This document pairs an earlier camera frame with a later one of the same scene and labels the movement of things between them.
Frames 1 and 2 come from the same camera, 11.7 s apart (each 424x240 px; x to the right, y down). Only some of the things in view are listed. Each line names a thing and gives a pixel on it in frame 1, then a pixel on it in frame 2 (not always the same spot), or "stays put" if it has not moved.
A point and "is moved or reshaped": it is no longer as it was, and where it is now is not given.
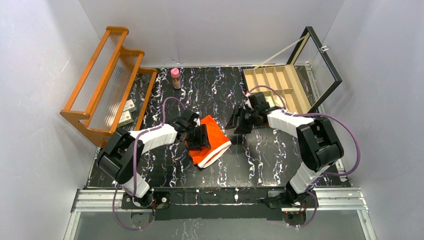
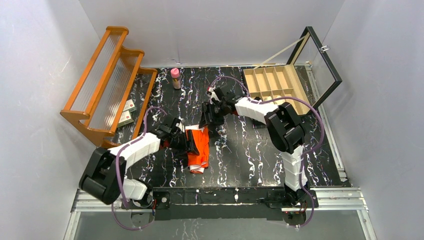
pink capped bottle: (176, 79) stays put
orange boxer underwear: (219, 143) is moved or reshaped
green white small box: (130, 106) stays put
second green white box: (125, 118) stays put
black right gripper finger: (243, 127) -> (217, 116)
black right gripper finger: (233, 121) -> (206, 118)
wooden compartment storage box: (308, 79) stays put
